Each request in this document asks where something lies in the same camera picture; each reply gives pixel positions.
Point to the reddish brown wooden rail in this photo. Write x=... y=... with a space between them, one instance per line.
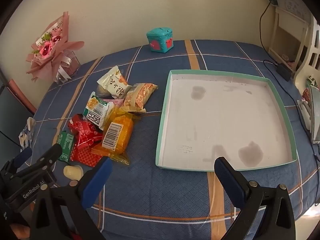
x=21 y=95

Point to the small cream jelly cup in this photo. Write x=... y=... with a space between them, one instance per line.
x=72 y=172

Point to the cream wooden shelf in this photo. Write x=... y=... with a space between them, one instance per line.
x=290 y=22

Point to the teal toy chest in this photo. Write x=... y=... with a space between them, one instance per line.
x=160 y=41

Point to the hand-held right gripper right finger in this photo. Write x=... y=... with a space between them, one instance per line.
x=230 y=180

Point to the green white snack packet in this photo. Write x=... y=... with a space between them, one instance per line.
x=96 y=112

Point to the pink flower bouquet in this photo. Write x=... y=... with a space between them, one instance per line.
x=50 y=47

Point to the blue plaid bedsheet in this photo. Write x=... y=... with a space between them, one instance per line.
x=175 y=200

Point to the clear pink gift box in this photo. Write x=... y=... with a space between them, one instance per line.
x=72 y=67

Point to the cream orange bun packet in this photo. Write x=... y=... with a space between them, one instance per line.
x=140 y=95

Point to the grey patterned round board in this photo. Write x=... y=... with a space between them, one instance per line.
x=295 y=2

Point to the pink snack packet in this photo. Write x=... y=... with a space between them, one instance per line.
x=115 y=102

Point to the white plastic chair back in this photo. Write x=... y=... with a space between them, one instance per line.
x=312 y=57

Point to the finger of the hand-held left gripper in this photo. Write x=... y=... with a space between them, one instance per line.
x=22 y=156
x=50 y=153

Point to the white grey flat device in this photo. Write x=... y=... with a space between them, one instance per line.
x=313 y=115

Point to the clear round pastry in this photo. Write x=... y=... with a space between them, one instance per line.
x=102 y=92

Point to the yellow clear cake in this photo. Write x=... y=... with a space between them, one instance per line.
x=122 y=135

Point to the red gold patterned packet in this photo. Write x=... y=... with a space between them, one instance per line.
x=85 y=156

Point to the black power adapter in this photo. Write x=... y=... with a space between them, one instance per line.
x=283 y=72

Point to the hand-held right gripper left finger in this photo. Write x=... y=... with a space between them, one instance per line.
x=97 y=180

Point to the cream snack packet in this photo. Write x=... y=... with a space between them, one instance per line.
x=115 y=82

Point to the red foil snack packet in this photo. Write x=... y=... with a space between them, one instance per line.
x=83 y=130

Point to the green rimmed white tray box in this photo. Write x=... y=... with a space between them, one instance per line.
x=225 y=120

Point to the blue white crumpled wrapper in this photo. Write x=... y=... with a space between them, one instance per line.
x=26 y=135

